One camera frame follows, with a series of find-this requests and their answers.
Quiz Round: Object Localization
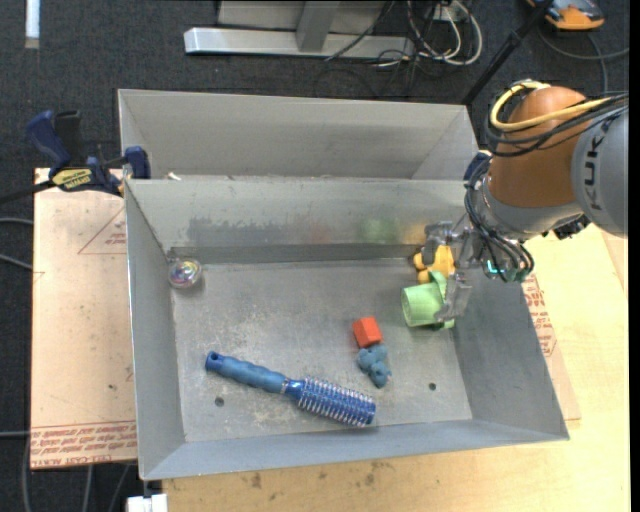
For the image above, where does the green cup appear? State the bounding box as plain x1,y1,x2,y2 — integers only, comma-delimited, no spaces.
400,270,457,331

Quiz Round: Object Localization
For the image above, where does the clear iridescent ball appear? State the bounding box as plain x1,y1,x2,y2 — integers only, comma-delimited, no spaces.
167,258,203,290

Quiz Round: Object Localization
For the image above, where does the red block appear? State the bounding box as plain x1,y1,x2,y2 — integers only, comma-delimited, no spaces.
351,316,384,349

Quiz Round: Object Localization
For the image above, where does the blue hairbrush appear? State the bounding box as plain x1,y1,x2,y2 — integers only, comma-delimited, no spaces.
204,350,378,428

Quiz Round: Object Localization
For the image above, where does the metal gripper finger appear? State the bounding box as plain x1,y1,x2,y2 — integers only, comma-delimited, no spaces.
424,220,469,247
433,271,473,324

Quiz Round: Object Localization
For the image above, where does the blue toy animal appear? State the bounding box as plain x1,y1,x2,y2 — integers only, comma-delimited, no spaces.
356,344,393,389

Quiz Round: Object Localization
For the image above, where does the yellow toy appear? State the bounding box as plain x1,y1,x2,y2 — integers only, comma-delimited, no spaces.
412,243,457,285

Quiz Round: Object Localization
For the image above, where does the grey metal bin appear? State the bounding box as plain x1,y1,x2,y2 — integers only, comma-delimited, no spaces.
118,88,571,482

